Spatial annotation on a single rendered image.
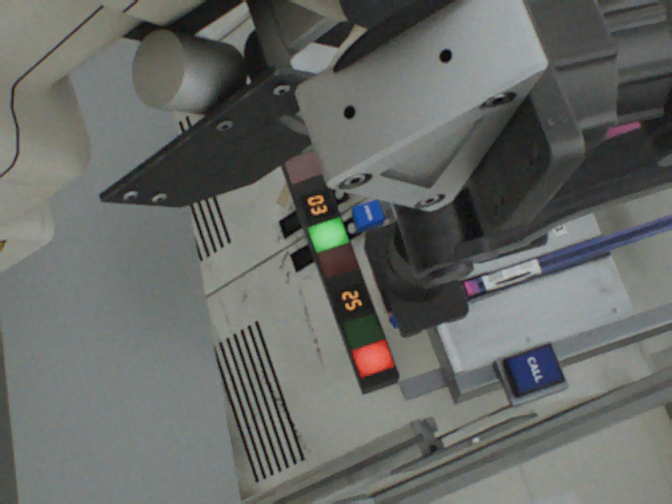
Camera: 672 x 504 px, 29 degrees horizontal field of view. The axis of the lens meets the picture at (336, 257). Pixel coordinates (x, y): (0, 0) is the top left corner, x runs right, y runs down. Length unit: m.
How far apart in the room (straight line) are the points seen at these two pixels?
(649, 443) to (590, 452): 0.29
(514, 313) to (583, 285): 0.08
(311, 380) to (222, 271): 0.23
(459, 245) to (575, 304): 0.40
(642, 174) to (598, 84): 0.41
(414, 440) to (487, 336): 0.14
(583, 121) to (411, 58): 0.08
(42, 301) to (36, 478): 0.16
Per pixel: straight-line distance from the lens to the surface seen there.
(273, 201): 1.89
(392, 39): 0.56
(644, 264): 2.06
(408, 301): 1.15
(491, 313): 1.35
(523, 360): 1.30
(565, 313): 1.36
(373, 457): 1.42
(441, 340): 1.32
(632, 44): 0.59
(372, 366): 1.34
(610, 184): 0.98
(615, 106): 0.59
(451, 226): 0.99
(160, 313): 1.23
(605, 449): 3.04
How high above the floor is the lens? 1.43
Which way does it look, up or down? 35 degrees down
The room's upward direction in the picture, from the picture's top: 59 degrees clockwise
